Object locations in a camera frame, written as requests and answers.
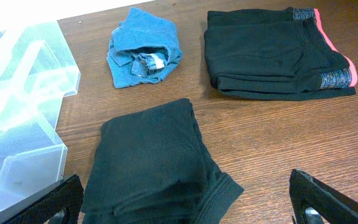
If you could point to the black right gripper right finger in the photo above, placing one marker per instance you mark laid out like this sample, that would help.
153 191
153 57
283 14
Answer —
315 202

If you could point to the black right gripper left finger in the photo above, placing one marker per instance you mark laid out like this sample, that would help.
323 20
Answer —
58 203

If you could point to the black cloth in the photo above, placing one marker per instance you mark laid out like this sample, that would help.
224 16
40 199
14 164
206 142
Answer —
152 167

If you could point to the clear plastic storage container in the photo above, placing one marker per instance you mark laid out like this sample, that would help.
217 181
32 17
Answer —
37 70

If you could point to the black shorts with red band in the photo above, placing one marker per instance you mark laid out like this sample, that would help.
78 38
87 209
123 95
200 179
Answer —
275 55

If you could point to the small blue denim garment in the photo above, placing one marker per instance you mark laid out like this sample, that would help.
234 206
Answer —
143 49

